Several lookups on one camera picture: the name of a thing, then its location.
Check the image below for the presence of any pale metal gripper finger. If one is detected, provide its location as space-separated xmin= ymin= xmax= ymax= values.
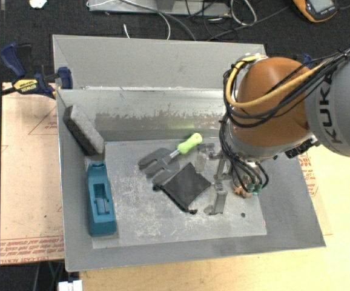
xmin=205 ymin=182 xmax=228 ymax=216
xmin=195 ymin=142 xmax=217 ymax=173

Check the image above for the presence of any black flat ribbed pad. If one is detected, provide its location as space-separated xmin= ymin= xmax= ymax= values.
xmin=152 ymin=162 xmax=213 ymax=215

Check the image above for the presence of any grey metal bin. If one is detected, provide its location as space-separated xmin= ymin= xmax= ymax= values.
xmin=52 ymin=34 xmax=327 ymax=273

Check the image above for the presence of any teal plastic box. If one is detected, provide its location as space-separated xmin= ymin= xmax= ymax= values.
xmin=85 ymin=161 xmax=118 ymax=237

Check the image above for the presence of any brown cardboard board, red print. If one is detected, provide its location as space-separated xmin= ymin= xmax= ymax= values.
xmin=0 ymin=82 xmax=334 ymax=267

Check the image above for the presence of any grey spatula with green handle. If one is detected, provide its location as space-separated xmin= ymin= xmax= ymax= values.
xmin=137 ymin=132 xmax=203 ymax=186

